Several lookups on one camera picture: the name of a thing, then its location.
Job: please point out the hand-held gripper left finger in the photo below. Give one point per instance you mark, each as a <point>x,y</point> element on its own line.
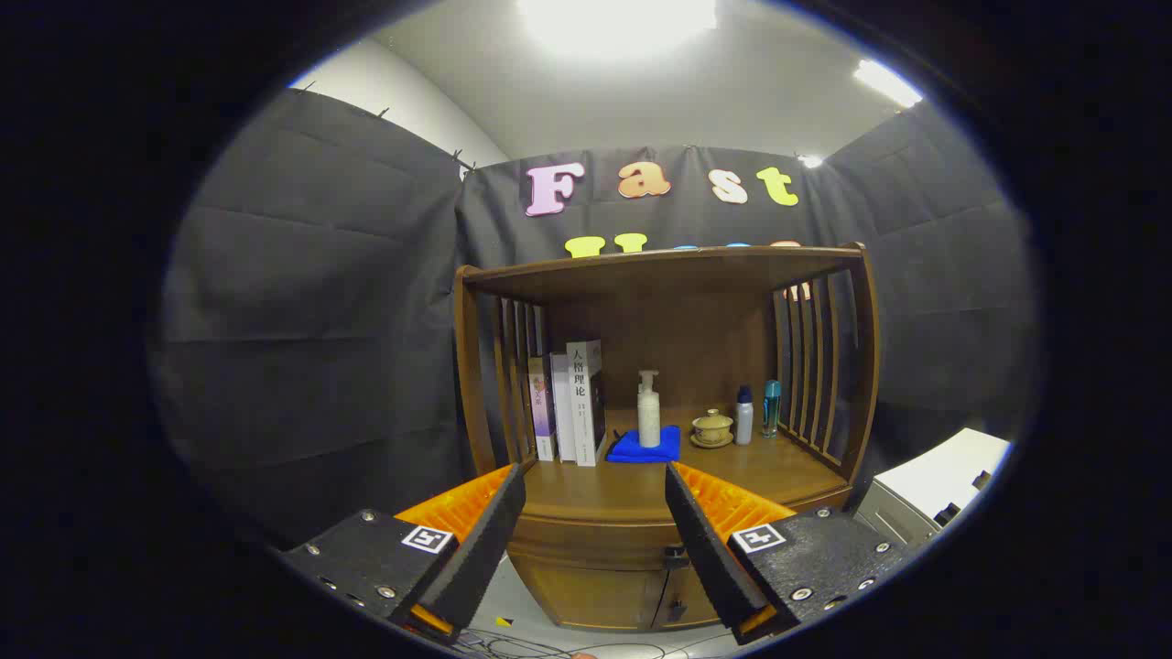
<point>485,540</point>

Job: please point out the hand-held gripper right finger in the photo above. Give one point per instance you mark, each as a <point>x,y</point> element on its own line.
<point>710,549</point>

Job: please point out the brown wooden drawer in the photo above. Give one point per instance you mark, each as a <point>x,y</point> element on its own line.
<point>595,545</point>

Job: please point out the wooden cabinet door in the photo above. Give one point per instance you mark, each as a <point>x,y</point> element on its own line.
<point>693,586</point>
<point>595,595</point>

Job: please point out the wooden countertop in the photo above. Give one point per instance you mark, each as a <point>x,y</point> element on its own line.
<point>787,471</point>

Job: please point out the brown wooden cabinet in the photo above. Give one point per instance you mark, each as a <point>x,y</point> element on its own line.
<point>678,339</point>

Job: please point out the beige lidded teacup with saucer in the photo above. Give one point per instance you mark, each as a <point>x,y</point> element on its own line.
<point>712,428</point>

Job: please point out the blue folded cloth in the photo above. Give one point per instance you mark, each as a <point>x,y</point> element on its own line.
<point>632,450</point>

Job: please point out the white bottle with blue cap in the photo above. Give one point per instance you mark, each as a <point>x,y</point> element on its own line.
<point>744,421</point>

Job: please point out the purple book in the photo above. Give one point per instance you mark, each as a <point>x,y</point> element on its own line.
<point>542,412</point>

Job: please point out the white pump bottle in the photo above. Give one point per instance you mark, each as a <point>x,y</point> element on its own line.
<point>649,421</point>

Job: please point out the thin white book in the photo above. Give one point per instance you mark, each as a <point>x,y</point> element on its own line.
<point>564,412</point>

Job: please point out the clear blue bottle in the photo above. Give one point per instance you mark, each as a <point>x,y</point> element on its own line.
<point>772,412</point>

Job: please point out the white book with portrait cover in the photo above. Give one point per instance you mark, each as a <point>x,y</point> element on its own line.
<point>581,412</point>

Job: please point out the white appliance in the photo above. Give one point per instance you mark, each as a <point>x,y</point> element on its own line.
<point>934,480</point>

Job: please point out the small ceiling light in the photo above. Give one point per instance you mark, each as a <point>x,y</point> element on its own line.
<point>886,82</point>

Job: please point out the large ceiling light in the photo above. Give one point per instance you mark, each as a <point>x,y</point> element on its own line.
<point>613,23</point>

